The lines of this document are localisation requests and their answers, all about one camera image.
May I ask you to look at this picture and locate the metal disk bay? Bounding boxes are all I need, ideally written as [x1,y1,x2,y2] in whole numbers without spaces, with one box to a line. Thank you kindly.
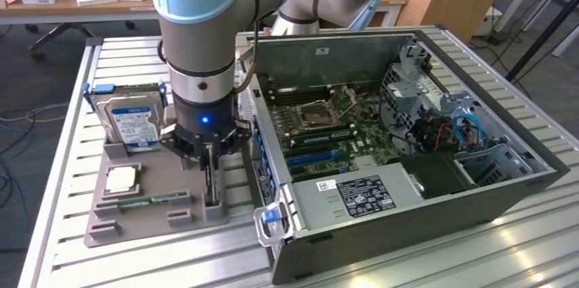
[454,143,534,188]

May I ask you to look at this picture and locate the CPU socket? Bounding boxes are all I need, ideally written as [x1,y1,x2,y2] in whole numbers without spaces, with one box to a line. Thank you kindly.
[297,103,339,125]

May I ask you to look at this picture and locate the plain green RAM stick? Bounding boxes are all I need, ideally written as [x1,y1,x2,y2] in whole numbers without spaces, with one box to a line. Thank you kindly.
[98,190,190,208]

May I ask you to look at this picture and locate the open dark grey PC case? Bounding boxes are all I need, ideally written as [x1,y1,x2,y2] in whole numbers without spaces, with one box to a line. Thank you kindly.
[235,28,571,285]

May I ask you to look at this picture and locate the hard disk in blue carrier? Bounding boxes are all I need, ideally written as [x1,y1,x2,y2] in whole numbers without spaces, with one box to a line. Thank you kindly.
[83,79,170,152]

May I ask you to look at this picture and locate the orange wire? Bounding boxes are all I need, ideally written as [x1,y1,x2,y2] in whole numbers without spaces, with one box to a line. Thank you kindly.
[431,121,454,152]

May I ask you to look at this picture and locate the metal socket cover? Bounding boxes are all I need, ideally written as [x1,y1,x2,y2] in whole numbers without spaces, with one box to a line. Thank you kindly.
[330,84,363,116]

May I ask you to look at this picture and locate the black plastic shroud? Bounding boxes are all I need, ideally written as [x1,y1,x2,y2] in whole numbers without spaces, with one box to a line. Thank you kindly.
[401,151,482,201]

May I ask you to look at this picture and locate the blue floor cable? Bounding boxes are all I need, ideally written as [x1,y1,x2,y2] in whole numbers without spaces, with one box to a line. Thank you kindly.
[0,125,35,251]

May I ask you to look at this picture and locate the silver CPU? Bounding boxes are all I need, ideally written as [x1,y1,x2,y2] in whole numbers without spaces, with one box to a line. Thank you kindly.
[104,167,139,194]

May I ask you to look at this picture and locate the silver chipset heatsink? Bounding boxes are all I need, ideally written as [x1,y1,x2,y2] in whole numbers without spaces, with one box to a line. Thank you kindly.
[353,156,381,169]

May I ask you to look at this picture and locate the white unit red dot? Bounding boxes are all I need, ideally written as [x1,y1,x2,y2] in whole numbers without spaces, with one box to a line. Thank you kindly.
[479,6,505,43]

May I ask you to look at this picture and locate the perforated metal drive cage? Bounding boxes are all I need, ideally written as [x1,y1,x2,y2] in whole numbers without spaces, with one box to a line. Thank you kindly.
[378,62,450,117]

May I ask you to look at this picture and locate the black camera cable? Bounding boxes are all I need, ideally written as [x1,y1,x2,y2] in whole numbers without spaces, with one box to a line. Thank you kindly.
[235,0,263,98]

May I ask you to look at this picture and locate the grey power supply unit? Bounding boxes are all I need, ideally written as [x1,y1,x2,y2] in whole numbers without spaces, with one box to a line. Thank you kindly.
[289,161,429,233]

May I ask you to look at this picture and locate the black low-profile graphics card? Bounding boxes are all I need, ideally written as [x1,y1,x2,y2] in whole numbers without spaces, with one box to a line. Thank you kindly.
[202,142,223,208]

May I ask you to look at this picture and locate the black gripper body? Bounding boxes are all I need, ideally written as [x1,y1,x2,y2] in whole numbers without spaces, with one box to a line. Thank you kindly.
[174,91,241,146]

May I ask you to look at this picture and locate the green RAM stick white label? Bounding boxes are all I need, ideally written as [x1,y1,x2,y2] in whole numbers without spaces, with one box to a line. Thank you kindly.
[289,128,357,145]

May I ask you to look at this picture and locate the black chair base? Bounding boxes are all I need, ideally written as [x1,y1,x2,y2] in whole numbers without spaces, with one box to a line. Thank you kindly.
[27,22,95,62]

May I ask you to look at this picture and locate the green motherboard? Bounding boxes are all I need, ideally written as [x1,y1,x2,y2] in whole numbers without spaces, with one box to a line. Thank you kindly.
[265,76,402,180]

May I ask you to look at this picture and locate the grey parts rack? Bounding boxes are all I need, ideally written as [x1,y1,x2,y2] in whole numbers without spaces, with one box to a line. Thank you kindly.
[83,140,233,248]

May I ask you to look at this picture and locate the blue expansion slot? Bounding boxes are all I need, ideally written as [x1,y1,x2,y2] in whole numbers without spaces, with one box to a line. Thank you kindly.
[285,150,343,167]

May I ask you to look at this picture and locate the blue data wire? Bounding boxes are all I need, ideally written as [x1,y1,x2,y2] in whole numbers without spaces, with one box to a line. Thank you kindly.
[454,113,491,150]

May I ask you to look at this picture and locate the black tripod pole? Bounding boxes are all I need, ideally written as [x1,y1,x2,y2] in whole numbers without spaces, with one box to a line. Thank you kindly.
[505,0,579,82]

